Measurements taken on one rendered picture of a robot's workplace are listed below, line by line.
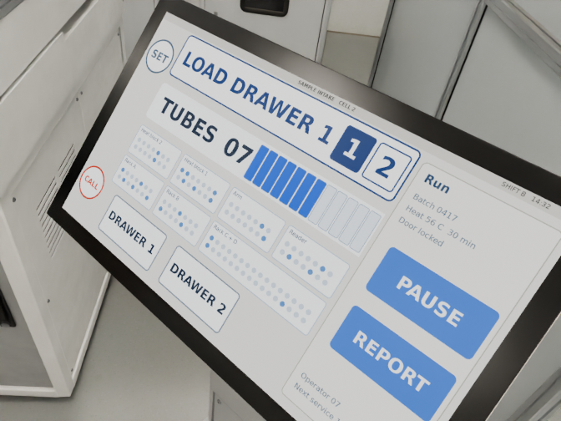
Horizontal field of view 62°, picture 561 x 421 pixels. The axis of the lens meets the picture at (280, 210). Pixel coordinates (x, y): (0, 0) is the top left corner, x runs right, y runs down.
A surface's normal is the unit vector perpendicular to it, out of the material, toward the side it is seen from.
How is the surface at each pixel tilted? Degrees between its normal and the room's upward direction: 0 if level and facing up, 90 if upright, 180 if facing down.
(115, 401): 0
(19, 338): 90
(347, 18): 90
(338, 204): 50
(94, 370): 0
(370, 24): 90
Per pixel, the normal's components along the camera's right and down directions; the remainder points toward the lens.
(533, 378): -0.99, -0.08
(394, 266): -0.42, -0.14
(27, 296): 0.02, 0.66
